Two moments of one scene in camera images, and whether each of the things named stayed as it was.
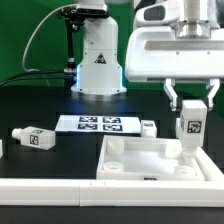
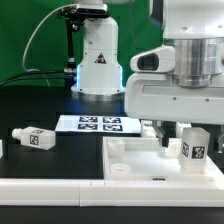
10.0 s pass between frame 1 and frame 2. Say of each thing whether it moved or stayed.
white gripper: moved
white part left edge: stayed
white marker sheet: stayed
